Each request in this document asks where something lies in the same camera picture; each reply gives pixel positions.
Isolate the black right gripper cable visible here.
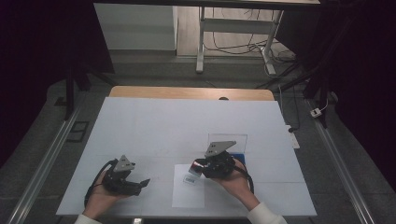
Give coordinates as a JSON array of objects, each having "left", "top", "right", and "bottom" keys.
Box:
[{"left": 233, "top": 163, "right": 255, "bottom": 194}]

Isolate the clear box with blue pad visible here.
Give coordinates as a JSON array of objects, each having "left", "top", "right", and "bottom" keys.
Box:
[{"left": 207, "top": 133, "right": 248, "bottom": 165}]

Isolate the aluminium floor rail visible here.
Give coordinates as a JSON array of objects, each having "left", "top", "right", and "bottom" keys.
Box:
[
  {"left": 305, "top": 98, "right": 376, "bottom": 224},
  {"left": 5, "top": 105, "right": 82, "bottom": 224}
]

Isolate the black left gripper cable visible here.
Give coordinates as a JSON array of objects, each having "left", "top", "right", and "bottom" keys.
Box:
[{"left": 83, "top": 159, "right": 120, "bottom": 208}]

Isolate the black rectangular floor frame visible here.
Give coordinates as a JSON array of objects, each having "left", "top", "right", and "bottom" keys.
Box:
[{"left": 65, "top": 120, "right": 91, "bottom": 144}]

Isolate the person's right hand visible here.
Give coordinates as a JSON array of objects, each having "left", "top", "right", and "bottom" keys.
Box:
[{"left": 214, "top": 158, "right": 260, "bottom": 210}]

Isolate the black curtain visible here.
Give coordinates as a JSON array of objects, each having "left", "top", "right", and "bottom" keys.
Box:
[
  {"left": 0, "top": 0, "right": 116, "bottom": 171},
  {"left": 275, "top": 0, "right": 396, "bottom": 195}
]

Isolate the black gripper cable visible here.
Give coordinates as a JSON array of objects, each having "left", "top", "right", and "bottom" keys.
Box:
[
  {"left": 83, "top": 159, "right": 120, "bottom": 208},
  {"left": 233, "top": 163, "right": 255, "bottom": 194}
]

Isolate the white cabinet panel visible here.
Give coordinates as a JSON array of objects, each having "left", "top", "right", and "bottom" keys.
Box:
[{"left": 93, "top": 3, "right": 179, "bottom": 51}]

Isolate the large white table cover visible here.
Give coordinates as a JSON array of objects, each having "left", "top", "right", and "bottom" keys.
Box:
[{"left": 55, "top": 96, "right": 318, "bottom": 218}]

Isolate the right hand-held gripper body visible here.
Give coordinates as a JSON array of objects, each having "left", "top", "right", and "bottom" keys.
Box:
[{"left": 199, "top": 140, "right": 238, "bottom": 179}]

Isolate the tangle of floor cables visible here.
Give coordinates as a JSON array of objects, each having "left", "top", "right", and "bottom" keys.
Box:
[{"left": 203, "top": 8, "right": 297, "bottom": 64}]

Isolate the black stand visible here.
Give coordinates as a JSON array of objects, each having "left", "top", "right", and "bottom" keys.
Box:
[{"left": 63, "top": 60, "right": 117, "bottom": 121}]

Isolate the white desk frame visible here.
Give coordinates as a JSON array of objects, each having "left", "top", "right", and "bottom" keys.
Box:
[{"left": 195, "top": 6, "right": 285, "bottom": 77}]

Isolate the person's left hand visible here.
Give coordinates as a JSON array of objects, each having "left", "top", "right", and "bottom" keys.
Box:
[{"left": 82, "top": 172, "right": 129, "bottom": 220}]

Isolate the red stamp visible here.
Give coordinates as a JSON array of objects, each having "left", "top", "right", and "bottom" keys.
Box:
[{"left": 187, "top": 161, "right": 205, "bottom": 178}]

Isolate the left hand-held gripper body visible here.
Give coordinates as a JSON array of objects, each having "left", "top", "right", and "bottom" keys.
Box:
[{"left": 103, "top": 154, "right": 142, "bottom": 197}]

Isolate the small white paper sheet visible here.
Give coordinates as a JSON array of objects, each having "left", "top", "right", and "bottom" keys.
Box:
[{"left": 171, "top": 163, "right": 206, "bottom": 209}]

